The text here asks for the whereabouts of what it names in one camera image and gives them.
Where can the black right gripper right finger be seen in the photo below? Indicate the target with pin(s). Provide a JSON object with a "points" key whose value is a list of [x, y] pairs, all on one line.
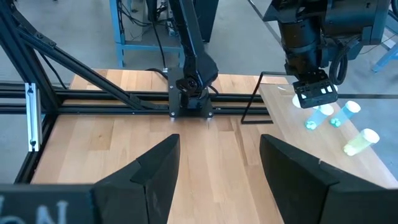
{"points": [[298, 186]]}

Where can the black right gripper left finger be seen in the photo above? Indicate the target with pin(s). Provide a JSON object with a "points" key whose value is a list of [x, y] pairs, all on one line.
{"points": [[149, 186]]}

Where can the white bottle table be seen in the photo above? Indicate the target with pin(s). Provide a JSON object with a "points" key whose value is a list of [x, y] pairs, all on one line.
{"points": [[360, 141]]}

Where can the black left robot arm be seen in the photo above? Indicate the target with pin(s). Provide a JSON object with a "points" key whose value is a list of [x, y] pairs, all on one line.
{"points": [[196, 62]]}

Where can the blue metal table leg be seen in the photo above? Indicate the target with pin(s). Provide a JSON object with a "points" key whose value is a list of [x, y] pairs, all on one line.
{"points": [[385, 59]]}

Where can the black rectangular box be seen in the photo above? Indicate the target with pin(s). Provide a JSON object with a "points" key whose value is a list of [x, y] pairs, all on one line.
{"points": [[206, 18]]}

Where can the black beam with silver brackets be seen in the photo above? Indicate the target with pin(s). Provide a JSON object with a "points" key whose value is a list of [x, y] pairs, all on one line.
{"points": [[31, 118]]}

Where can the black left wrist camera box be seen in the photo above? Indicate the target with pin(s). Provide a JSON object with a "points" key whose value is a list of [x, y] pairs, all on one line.
{"points": [[315, 95]]}

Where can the blue metal table frame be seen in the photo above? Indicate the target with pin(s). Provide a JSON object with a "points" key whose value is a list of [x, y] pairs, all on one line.
{"points": [[149, 47]]}

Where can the black frame upright post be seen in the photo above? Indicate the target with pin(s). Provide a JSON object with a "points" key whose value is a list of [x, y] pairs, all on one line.
{"points": [[15, 46]]}

